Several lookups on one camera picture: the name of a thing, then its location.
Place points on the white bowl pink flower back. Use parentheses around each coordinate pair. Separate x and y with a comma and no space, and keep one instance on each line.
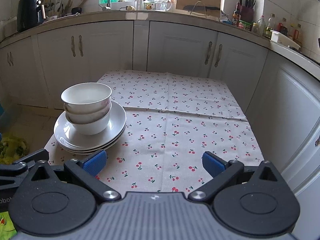
(87,97)

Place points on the cherry print tablecloth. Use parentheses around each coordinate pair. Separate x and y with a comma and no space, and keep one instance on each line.
(171,121)

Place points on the white bowl plain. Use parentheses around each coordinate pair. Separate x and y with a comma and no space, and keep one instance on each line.
(87,114)

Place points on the dark knife block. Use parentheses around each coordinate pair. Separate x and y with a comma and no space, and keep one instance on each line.
(247,10)

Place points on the white plastic container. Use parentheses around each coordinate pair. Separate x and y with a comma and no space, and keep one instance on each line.
(284,40)

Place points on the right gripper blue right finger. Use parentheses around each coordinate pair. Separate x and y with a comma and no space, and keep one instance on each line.
(213,164)

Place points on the clear oil bottle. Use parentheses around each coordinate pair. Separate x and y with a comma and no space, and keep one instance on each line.
(261,26)

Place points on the white bowl pink flower front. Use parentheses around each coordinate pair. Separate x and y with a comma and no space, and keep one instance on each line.
(90,128)

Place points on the yellow green plastic bag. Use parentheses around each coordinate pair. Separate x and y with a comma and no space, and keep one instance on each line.
(12,149)

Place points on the large white fruit-print plate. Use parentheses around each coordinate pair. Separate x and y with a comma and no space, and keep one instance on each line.
(117,118)

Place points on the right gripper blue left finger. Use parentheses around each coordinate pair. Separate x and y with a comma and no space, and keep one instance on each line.
(95,162)

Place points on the dark soy sauce bottle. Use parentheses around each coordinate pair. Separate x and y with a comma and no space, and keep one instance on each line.
(236,15)

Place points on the black air fryer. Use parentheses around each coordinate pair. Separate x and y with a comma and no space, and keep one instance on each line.
(30,14)

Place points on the glass mug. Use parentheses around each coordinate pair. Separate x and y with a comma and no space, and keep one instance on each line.
(163,5)

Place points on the white kitchen cabinets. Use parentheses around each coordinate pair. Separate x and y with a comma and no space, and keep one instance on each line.
(276,87)

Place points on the white bowl pink flower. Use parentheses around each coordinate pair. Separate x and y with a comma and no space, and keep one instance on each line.
(87,97)
(90,128)

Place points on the brown cardboard box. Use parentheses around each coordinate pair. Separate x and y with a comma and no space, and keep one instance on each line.
(206,7)

